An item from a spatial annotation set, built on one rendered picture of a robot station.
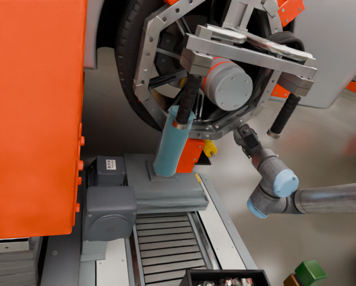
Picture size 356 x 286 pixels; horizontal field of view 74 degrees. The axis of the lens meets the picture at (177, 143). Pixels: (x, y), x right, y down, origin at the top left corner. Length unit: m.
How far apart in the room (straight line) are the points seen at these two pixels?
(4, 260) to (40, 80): 0.60
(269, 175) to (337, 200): 0.21
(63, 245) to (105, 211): 0.30
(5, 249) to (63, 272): 0.27
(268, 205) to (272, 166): 0.14
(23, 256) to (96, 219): 0.21
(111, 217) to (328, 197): 0.71
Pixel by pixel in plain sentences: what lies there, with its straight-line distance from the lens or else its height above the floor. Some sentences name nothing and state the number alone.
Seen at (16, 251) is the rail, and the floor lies 0.35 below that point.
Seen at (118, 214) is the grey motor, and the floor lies 0.39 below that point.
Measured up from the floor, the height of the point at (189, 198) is 0.15.
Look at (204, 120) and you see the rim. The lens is 1.06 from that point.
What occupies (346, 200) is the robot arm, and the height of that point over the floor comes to 0.69.
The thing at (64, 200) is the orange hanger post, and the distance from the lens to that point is 0.55.
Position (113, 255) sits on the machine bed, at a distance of 1.14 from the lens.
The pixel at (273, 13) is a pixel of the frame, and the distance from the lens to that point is 0.92.
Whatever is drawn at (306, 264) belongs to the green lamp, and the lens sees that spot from 0.62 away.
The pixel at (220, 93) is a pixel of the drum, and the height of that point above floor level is 0.84.
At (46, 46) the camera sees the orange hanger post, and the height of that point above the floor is 0.94.
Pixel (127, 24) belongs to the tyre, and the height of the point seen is 0.93.
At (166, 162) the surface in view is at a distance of 0.85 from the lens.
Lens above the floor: 1.05
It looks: 31 degrees down
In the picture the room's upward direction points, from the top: 18 degrees clockwise
